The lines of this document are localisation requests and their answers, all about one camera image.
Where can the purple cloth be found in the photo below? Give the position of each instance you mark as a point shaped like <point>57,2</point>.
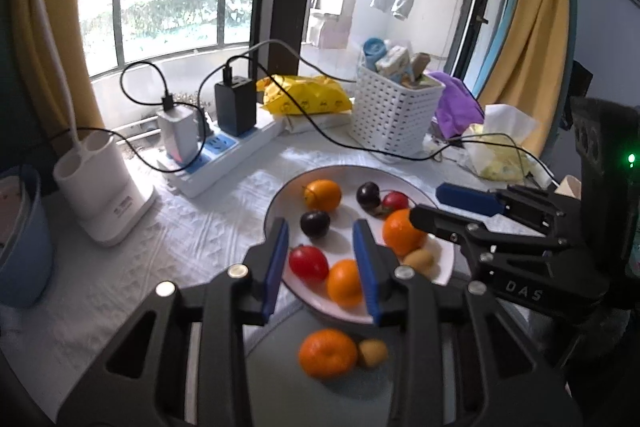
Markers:
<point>455,102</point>

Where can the black charger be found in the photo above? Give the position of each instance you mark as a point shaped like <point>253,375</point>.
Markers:
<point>235,107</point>

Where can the patterned packet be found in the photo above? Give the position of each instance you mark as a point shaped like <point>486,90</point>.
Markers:
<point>392,63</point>

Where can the small red apple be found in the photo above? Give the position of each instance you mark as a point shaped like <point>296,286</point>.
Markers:
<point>395,201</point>

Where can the white round plate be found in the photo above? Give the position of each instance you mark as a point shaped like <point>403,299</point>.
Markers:
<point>345,179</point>

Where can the blue roll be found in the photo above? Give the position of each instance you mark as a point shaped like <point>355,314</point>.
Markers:
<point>373,52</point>

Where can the white woven basket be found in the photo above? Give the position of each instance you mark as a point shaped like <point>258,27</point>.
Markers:
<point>395,112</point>

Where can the round grey mat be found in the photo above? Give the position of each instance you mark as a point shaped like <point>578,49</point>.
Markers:
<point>350,404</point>

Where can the white charger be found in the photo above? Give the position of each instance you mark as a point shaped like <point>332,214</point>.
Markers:
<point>177,137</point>

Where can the yellow tissue pack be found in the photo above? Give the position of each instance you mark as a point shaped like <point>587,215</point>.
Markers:
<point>500,152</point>

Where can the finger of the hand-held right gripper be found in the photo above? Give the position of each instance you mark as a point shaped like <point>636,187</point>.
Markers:
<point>467,198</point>
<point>440,222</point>

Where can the brown tube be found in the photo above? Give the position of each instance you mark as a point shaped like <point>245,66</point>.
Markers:
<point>420,64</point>

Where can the red cherry tomato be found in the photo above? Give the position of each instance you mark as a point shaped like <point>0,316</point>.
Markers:
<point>308,262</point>

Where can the dark balcony railing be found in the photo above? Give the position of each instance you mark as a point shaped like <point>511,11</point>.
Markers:
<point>118,27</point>

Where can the small brown fruit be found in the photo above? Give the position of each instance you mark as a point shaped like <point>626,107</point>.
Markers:
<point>419,259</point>
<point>373,353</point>

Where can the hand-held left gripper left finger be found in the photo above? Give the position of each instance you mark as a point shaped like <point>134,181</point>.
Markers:
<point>277,267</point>

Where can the white power strip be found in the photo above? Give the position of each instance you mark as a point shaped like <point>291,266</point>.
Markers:
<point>235,157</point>

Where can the orange mandarin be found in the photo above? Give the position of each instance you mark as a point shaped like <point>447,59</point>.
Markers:
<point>322,195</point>
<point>327,353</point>
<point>345,284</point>
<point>400,232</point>

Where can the blue plastic basin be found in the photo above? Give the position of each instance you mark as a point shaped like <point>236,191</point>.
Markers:
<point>25,257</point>

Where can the white desk lamp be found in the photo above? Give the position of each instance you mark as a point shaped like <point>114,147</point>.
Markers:
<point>100,197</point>

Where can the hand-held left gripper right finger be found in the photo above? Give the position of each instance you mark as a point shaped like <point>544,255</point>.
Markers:
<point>365,267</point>

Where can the yellow curtain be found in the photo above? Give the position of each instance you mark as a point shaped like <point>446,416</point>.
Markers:
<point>30,57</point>
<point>530,57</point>

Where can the cream cartoon mug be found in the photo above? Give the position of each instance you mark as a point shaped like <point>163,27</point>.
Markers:
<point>567,187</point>

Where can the yellow printed package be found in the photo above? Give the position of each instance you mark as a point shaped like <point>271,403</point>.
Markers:
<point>305,96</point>

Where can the dark purple plum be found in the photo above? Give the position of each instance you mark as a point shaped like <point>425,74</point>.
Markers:
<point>368,194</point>
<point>315,223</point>

